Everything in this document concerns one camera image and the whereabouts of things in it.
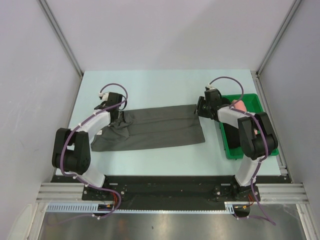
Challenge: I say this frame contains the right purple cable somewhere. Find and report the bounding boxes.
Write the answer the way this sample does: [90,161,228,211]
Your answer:
[208,76,271,176]

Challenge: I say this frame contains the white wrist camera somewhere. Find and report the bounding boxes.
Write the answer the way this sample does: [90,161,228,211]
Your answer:
[205,85,218,92]
[98,92,110,101]

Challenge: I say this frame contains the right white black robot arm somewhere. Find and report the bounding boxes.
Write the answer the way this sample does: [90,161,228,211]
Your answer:
[194,87,278,201]

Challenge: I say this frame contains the aluminium frame rail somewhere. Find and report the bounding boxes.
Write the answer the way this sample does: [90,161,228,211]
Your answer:
[36,182,84,203]

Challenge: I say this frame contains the white slotted cable duct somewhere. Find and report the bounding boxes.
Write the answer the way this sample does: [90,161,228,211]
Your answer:
[46,202,118,214]

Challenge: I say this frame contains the green plastic tray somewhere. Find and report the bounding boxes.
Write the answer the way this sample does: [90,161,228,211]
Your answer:
[219,93,279,160]

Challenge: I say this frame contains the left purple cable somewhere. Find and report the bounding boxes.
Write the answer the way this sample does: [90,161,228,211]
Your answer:
[59,83,129,187]

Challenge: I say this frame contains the purple cable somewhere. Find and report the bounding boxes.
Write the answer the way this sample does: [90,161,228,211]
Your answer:
[208,76,271,176]
[59,83,129,187]

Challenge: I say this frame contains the grey t shirt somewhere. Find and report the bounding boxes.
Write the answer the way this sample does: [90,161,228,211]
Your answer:
[91,104,206,152]

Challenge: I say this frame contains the aluminium corner post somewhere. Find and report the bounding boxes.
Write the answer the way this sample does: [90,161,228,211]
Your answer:
[37,0,84,77]
[257,0,303,75]

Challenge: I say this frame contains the pink rolled t shirt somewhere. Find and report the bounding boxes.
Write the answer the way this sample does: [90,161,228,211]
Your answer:
[230,99,258,136]

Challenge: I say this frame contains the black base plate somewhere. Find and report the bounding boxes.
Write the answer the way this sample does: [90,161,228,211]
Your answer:
[51,175,291,212]

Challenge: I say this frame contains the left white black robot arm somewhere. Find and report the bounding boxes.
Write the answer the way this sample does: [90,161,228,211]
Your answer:
[52,92,127,200]

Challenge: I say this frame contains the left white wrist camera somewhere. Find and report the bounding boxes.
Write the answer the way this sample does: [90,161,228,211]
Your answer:
[98,92,110,101]

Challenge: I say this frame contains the left aluminium corner post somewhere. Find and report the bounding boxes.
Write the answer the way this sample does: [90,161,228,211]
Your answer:
[37,0,84,77]

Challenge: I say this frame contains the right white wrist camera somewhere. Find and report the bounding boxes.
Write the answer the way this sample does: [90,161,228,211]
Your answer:
[205,85,218,92]

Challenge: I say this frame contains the black rolled t shirt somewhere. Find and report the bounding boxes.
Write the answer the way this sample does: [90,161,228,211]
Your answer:
[221,97,242,150]

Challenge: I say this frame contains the right aluminium corner post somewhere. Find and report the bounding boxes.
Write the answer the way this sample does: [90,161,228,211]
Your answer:
[257,0,303,75]

